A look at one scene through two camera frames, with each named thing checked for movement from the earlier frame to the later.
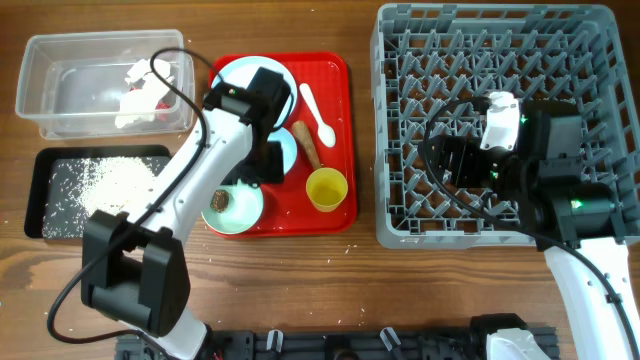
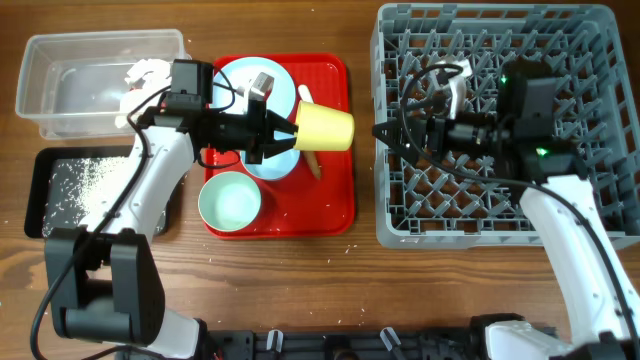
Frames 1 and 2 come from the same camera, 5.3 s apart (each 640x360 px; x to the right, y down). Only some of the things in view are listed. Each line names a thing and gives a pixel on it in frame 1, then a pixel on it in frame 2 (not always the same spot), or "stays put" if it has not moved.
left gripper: x=272 y=172 → x=266 y=120
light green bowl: x=244 y=209 stays put
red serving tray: x=318 y=195 stays put
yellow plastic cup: x=326 y=188 → x=323 y=128
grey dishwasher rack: x=425 y=55 stays put
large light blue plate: x=239 y=72 stays put
